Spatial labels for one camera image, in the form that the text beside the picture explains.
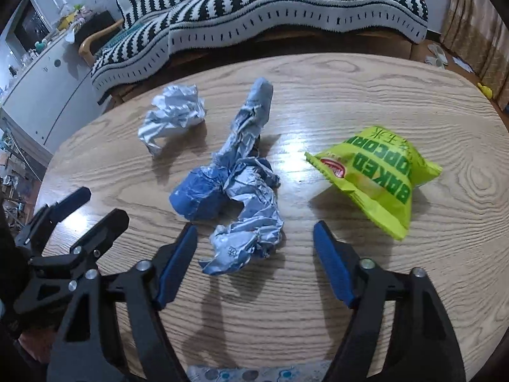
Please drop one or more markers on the patterned cloth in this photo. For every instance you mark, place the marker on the patterned cloth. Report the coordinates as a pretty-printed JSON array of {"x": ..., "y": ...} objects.
[{"x": 258, "y": 372}]

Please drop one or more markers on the wooden sofa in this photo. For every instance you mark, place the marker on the wooden sofa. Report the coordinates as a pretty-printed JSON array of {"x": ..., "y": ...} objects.
[{"x": 95, "y": 39}]

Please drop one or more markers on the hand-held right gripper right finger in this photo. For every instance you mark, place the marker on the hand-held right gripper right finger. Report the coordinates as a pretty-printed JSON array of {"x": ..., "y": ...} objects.
[{"x": 332, "y": 266}]

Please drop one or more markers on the blue silver wrapper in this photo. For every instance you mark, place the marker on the blue silver wrapper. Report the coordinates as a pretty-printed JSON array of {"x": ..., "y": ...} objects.
[{"x": 246, "y": 191}]

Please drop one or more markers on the yellow toy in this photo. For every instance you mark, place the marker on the yellow toy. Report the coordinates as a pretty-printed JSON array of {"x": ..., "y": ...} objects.
[{"x": 485, "y": 90}]

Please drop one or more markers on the white cabinet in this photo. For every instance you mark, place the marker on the white cabinet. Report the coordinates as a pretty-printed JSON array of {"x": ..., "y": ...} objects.
[{"x": 47, "y": 87}]

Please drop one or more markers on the dark framed screen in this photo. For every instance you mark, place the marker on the dark framed screen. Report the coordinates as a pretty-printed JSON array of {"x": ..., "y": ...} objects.
[{"x": 30, "y": 24}]

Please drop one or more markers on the green snack bag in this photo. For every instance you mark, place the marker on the green snack bag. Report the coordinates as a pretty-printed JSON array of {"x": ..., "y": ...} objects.
[{"x": 377, "y": 183}]

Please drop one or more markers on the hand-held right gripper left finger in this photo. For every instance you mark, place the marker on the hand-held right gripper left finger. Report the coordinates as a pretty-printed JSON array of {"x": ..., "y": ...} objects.
[{"x": 175, "y": 270}]

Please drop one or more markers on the black box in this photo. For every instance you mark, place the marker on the black box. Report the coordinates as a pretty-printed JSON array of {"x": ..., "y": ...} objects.
[{"x": 97, "y": 24}]

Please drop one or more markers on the cluttered metal rack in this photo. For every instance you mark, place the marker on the cluttered metal rack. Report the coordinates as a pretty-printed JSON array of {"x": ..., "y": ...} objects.
[{"x": 16, "y": 167}]

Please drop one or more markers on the white paper sheet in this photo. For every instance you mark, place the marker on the white paper sheet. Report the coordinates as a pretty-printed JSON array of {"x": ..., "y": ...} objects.
[{"x": 462, "y": 64}]

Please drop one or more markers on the beige patterned curtain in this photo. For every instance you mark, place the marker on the beige patterned curtain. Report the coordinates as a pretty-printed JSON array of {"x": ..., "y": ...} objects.
[{"x": 469, "y": 16}]

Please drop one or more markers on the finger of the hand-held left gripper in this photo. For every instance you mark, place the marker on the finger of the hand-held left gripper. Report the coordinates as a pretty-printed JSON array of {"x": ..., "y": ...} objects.
[
  {"x": 71, "y": 201},
  {"x": 107, "y": 227}
]

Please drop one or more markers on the yellow item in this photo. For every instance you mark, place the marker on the yellow item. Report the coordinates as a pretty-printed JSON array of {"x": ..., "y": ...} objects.
[{"x": 66, "y": 20}]

